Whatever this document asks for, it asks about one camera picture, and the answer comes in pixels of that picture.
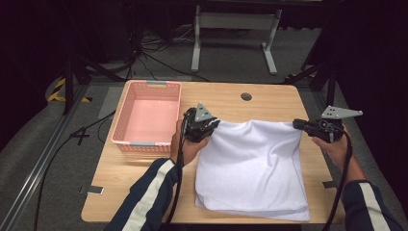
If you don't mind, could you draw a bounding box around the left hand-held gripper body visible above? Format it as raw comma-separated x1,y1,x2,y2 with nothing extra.
183,102,216,144

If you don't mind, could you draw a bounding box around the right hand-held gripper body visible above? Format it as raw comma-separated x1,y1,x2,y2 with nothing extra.
307,105,365,144

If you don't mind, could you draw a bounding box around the pink plastic basket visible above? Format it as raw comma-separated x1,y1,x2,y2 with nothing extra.
111,80,183,154

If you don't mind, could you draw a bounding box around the white printed towel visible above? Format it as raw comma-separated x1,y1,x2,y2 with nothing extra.
193,118,312,222

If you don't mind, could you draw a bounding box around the person's right hand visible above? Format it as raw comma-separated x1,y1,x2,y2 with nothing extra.
311,125,354,171

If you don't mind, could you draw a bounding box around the person's left hand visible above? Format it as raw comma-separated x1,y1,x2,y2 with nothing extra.
169,119,210,167

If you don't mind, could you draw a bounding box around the black metal stand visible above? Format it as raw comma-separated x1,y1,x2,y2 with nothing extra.
282,61,339,122

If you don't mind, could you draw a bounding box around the gray tape piece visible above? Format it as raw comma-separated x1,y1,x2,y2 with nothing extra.
79,185,106,196

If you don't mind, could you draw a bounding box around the black tripod stand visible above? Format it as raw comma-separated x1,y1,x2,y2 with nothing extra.
62,52,127,116

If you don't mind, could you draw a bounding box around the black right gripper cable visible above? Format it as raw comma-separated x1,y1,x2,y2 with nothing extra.
320,118,354,231

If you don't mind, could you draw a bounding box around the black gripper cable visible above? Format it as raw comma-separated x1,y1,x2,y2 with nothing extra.
163,110,191,231
320,118,354,231

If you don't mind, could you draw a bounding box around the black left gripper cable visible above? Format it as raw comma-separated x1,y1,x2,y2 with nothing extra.
163,110,191,231

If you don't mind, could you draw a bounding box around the tangle of black cables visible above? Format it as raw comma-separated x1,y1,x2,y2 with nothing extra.
126,23,213,83

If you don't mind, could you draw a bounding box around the white metal desk frame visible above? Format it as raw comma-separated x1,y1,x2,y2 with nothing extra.
191,4,283,76

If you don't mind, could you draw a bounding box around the black floor cable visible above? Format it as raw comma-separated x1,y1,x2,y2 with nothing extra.
33,110,117,231

